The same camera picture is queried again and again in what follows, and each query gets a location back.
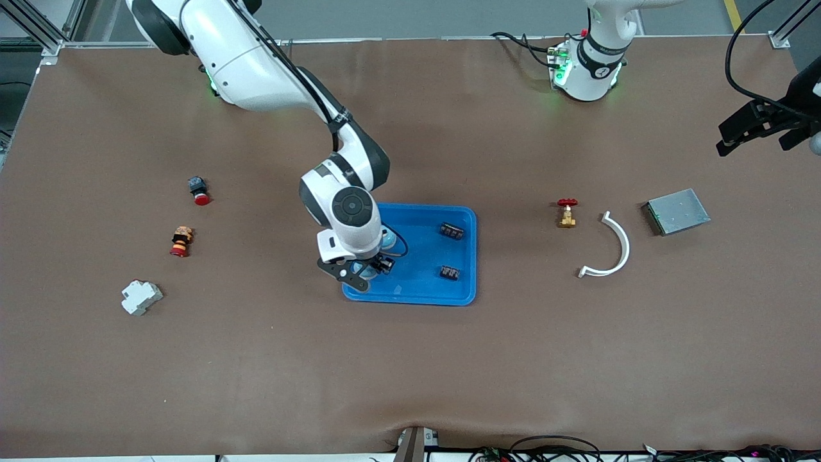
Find blue plastic tray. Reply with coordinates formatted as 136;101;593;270
341;203;478;307

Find table cover sheet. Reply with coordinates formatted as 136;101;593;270
0;37;821;459

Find grey metal box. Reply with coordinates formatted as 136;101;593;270
642;188;711;237

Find white curved plastic strip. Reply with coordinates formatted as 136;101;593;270
578;211;631;278

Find red cap emergency stop button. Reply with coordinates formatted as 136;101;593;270
187;176;212;207

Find red orange black push button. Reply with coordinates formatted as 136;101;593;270
169;226;194;258

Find white circuit breaker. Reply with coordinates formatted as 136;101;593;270
121;280;164;316

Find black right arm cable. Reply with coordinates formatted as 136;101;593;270
384;225;410;259

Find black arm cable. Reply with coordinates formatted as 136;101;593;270
384;225;410;259
725;0;799;116

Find aluminium frame post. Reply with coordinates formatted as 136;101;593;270
16;0;72;60
768;0;821;49

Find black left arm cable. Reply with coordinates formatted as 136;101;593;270
725;0;799;116

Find grey table edge bracket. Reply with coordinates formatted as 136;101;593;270
393;425;441;462

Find aluminium table edge rail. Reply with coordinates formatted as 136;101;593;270
61;35;786;49

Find black looped cable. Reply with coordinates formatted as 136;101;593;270
510;435;604;462

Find black left base cable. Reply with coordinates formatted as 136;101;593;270
491;31;560;69

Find black cable bundle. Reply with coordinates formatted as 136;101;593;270
641;443;821;462

